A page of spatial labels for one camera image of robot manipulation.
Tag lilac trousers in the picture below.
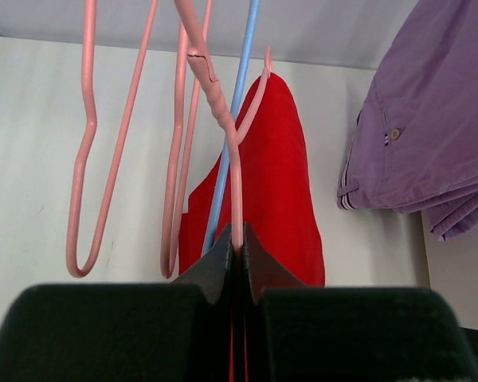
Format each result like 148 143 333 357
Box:
337 1 478 241

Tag blue hanger of teal trousers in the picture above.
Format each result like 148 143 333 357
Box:
202 0 261 255

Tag red trousers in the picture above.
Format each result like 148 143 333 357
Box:
178 72 325 287

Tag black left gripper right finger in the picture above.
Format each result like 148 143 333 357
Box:
242 225 478 381

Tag pink hanger of red trousers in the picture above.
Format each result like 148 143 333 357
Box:
175 1 272 254

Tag white plastic basket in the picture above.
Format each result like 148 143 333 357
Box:
421 214 478 329

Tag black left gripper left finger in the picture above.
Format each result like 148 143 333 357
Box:
0 228 232 381

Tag pink hanger of yellow trousers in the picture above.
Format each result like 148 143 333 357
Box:
65 1 158 279

